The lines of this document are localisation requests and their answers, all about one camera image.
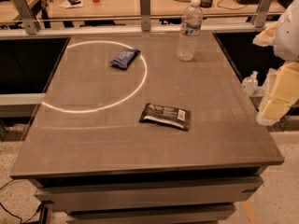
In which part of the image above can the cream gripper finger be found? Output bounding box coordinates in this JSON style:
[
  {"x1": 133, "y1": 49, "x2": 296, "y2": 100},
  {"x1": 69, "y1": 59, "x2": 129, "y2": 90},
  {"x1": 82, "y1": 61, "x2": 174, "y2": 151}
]
[
  {"x1": 253, "y1": 22, "x2": 278, "y2": 47},
  {"x1": 256, "y1": 62, "x2": 299, "y2": 126}
]

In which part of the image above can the dark chocolate rxbar wrapper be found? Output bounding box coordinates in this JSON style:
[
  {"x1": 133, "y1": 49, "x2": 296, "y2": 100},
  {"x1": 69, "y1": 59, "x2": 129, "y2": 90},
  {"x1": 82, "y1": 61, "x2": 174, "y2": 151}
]
[{"x1": 139, "y1": 103, "x2": 191, "y2": 131}]

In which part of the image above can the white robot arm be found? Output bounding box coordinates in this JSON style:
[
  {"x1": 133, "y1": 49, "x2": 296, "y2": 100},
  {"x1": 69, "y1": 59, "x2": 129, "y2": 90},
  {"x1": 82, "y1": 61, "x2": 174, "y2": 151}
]
[{"x1": 253, "y1": 0, "x2": 299, "y2": 126}]

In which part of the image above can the blue blueberry rxbar wrapper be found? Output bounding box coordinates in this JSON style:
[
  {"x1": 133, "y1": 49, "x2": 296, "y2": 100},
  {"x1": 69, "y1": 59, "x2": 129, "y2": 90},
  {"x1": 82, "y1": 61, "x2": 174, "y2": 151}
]
[{"x1": 110, "y1": 48, "x2": 140, "y2": 70}]

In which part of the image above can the small clear sanitizer bottle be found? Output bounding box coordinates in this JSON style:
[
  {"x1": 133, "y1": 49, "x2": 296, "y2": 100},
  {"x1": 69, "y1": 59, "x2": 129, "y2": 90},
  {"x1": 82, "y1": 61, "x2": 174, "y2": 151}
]
[{"x1": 242, "y1": 71, "x2": 258, "y2": 96}]

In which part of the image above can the black mesh cup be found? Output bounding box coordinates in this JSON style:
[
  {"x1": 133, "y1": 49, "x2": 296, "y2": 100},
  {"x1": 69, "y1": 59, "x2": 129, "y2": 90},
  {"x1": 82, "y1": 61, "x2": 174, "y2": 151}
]
[{"x1": 200, "y1": 0, "x2": 213, "y2": 8}]

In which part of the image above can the clear plastic water bottle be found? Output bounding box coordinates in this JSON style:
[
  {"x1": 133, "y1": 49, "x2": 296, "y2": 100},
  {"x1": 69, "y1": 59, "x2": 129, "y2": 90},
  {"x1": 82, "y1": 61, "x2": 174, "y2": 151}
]
[{"x1": 177, "y1": 0, "x2": 203, "y2": 61}]

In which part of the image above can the grey drawer cabinet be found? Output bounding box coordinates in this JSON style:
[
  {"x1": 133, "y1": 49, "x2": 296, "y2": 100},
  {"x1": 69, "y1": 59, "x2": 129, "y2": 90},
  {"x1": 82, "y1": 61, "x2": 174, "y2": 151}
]
[{"x1": 36, "y1": 169, "x2": 263, "y2": 224}]

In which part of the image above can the metal bracket right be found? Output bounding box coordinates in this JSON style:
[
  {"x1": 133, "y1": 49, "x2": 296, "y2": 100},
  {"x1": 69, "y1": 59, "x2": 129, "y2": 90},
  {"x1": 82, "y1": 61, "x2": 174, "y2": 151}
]
[{"x1": 251, "y1": 0, "x2": 274, "y2": 28}]

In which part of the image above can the metal bracket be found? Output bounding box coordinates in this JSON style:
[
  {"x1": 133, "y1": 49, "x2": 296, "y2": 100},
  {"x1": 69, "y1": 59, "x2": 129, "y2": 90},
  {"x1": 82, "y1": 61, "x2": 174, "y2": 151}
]
[
  {"x1": 12, "y1": 0, "x2": 40, "y2": 35},
  {"x1": 251, "y1": 0, "x2": 274, "y2": 28},
  {"x1": 139, "y1": 0, "x2": 150, "y2": 32}
]

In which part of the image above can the black cable on desk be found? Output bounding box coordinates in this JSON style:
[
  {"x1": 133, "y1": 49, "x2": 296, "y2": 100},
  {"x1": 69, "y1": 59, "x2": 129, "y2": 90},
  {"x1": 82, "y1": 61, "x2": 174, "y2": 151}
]
[{"x1": 216, "y1": 0, "x2": 249, "y2": 11}]

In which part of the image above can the metal bracket centre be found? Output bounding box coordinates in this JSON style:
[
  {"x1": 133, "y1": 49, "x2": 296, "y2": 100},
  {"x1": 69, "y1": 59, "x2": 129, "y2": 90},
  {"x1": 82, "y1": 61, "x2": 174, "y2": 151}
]
[{"x1": 139, "y1": 0, "x2": 150, "y2": 32}]

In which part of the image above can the metal bracket left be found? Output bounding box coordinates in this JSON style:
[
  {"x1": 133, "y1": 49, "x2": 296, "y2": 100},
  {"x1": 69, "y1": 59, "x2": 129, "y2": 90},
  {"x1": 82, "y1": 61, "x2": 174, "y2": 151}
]
[{"x1": 12, "y1": 0, "x2": 40, "y2": 35}]

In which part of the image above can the black floor cable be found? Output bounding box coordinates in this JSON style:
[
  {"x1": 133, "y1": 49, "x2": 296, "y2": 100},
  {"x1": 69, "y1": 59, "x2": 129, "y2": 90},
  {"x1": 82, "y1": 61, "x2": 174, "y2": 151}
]
[{"x1": 0, "y1": 179, "x2": 45, "y2": 224}]

